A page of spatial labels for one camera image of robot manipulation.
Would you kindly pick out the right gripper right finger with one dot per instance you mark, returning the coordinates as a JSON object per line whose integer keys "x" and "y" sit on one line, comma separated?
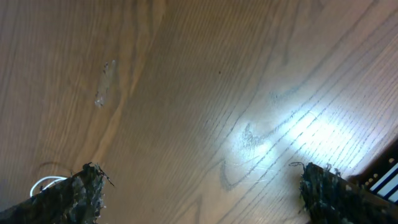
{"x": 330, "y": 199}

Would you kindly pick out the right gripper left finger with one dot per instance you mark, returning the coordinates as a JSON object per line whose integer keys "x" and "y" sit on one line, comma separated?
{"x": 77, "y": 199}

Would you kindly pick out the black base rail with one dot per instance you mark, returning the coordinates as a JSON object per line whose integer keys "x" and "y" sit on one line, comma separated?
{"x": 380, "y": 176}

